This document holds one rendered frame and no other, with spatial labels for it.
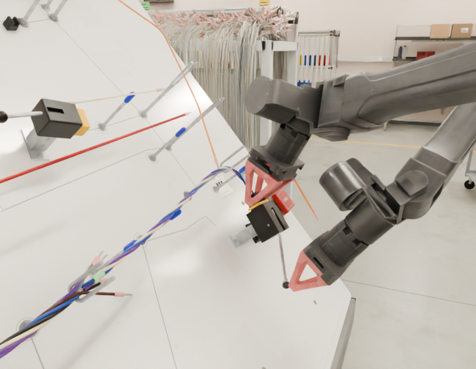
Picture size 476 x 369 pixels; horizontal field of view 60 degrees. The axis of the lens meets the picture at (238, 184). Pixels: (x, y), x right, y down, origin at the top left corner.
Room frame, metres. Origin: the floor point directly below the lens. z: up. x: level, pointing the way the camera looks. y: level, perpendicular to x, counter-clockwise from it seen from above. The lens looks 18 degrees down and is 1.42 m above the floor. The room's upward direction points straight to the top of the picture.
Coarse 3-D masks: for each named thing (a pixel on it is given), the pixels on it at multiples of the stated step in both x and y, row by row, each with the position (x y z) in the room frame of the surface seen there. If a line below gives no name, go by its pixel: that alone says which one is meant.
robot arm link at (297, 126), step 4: (292, 120) 0.64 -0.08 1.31; (296, 120) 0.63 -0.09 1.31; (300, 120) 0.63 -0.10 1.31; (288, 124) 0.64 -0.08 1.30; (292, 124) 0.63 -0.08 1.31; (296, 124) 0.63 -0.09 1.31; (300, 124) 0.63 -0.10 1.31; (304, 124) 0.63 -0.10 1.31; (308, 124) 0.63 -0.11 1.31; (284, 128) 0.65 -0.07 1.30; (292, 128) 0.65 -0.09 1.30; (296, 128) 0.63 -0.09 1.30; (300, 128) 0.63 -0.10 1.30; (304, 128) 0.63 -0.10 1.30; (308, 128) 0.64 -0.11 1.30; (292, 132) 0.64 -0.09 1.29; (296, 132) 0.64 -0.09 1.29; (300, 132) 0.65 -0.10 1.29; (304, 132) 0.63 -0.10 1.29; (308, 132) 0.64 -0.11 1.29
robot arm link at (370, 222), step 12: (360, 192) 0.58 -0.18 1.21; (372, 192) 0.58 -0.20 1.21; (348, 204) 0.59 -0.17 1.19; (360, 204) 0.57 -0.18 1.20; (372, 204) 0.56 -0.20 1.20; (384, 204) 0.57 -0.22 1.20; (348, 216) 0.58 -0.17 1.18; (360, 216) 0.56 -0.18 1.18; (372, 216) 0.55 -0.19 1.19; (384, 216) 0.54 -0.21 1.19; (360, 228) 0.55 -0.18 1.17; (372, 228) 0.54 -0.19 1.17; (384, 228) 0.54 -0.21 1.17; (360, 240) 0.55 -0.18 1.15; (372, 240) 0.55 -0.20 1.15
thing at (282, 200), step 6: (276, 192) 0.83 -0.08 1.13; (282, 192) 0.85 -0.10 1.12; (276, 198) 0.82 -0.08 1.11; (282, 198) 0.83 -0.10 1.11; (288, 198) 0.85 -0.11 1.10; (276, 204) 0.83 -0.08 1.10; (282, 204) 0.81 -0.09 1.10; (288, 204) 0.83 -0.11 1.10; (282, 210) 0.81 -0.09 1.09; (288, 210) 0.81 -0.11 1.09
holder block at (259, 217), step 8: (256, 208) 0.65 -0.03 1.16; (264, 208) 0.64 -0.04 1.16; (272, 208) 0.66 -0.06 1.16; (248, 216) 0.65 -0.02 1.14; (256, 216) 0.64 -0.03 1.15; (264, 216) 0.64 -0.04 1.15; (272, 216) 0.64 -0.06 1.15; (280, 216) 0.66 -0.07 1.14; (256, 224) 0.64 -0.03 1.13; (264, 224) 0.63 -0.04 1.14; (272, 224) 0.63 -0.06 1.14; (280, 224) 0.65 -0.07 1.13; (256, 232) 0.64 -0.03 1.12; (264, 232) 0.63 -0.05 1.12; (272, 232) 0.62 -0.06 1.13; (280, 232) 0.64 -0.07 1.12; (264, 240) 0.63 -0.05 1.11
